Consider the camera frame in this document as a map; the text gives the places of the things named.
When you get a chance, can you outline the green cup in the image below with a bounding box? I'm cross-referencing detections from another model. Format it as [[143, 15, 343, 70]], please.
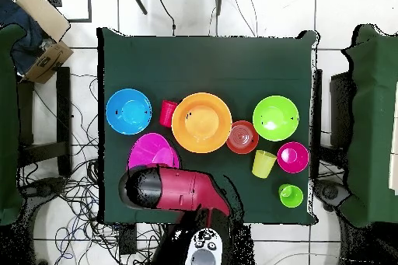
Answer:
[[277, 183, 305, 209]]

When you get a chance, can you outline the small orange-red bowl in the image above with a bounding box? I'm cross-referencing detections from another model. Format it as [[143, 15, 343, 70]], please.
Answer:
[[225, 120, 260, 155]]

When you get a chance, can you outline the dark green tablecloth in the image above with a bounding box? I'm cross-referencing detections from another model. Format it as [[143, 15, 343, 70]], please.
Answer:
[[96, 26, 320, 226]]

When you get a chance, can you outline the green cloth covered table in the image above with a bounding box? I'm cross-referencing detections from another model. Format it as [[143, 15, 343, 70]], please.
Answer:
[[0, 23, 27, 226], [340, 23, 398, 228]]

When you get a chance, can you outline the large pink bowl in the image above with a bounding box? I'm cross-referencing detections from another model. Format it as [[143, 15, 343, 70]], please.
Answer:
[[127, 132, 182, 172]]

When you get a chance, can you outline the tangle of floor cables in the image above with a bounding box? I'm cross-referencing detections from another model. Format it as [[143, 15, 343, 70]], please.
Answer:
[[30, 73, 166, 265]]

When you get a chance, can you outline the black power strip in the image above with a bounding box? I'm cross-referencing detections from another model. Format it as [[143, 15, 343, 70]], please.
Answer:
[[119, 224, 138, 256]]

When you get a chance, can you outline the black stool frame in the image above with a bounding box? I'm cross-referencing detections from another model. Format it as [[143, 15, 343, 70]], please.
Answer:
[[16, 66, 73, 179]]

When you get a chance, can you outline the red cup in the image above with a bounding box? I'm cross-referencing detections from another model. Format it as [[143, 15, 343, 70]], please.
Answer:
[[159, 99, 179, 129]]

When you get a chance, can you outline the beige box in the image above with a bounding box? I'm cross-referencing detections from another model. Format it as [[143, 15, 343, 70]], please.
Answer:
[[14, 0, 72, 43]]

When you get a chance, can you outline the small crimson bowl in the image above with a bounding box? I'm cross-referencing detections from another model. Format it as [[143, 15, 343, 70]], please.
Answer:
[[277, 141, 310, 175]]

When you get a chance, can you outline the yellow cup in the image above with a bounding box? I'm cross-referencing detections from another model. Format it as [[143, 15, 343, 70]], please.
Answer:
[[251, 149, 278, 180]]

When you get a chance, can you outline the dark blue cloth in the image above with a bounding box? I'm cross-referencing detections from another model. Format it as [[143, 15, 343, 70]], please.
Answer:
[[0, 0, 47, 75]]

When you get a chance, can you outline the brown cardboard box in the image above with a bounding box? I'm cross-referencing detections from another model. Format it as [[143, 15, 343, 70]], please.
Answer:
[[24, 40, 75, 85]]

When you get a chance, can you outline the light green bowl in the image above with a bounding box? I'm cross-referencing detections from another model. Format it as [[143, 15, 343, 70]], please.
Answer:
[[252, 95, 300, 142]]

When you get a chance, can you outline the grey pedestal foot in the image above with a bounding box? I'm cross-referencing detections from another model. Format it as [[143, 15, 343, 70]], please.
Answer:
[[21, 176, 67, 199], [313, 179, 352, 213]]

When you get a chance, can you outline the large orange bowl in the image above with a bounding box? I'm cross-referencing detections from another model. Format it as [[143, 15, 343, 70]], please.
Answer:
[[170, 92, 233, 155]]

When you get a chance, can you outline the black cable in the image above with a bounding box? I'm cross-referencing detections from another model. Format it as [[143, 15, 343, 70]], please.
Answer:
[[157, 0, 177, 37]]

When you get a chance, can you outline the blue bowl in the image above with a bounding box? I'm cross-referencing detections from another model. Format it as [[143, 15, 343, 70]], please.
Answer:
[[105, 88, 153, 136]]

